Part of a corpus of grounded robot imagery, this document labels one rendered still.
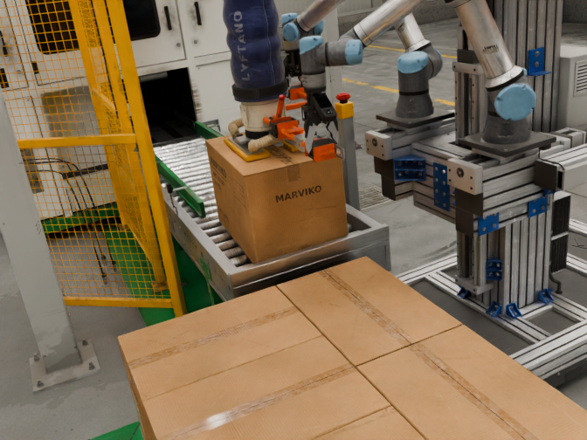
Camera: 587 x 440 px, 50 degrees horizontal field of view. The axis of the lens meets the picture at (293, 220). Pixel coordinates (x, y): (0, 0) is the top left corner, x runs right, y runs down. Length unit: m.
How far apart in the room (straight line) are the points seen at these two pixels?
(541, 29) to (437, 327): 1.10
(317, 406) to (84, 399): 1.45
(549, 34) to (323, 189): 0.98
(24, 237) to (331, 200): 1.32
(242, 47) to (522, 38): 1.01
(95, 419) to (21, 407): 0.39
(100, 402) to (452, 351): 1.60
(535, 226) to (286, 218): 0.98
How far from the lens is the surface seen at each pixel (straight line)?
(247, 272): 2.39
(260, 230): 2.43
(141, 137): 2.93
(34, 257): 2.96
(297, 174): 2.41
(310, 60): 2.01
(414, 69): 2.51
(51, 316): 3.08
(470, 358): 1.95
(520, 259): 2.68
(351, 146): 3.09
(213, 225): 3.02
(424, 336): 2.04
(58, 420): 2.94
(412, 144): 2.53
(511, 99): 2.00
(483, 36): 1.98
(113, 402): 2.93
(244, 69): 2.51
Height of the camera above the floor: 1.69
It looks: 23 degrees down
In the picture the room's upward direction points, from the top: 7 degrees counter-clockwise
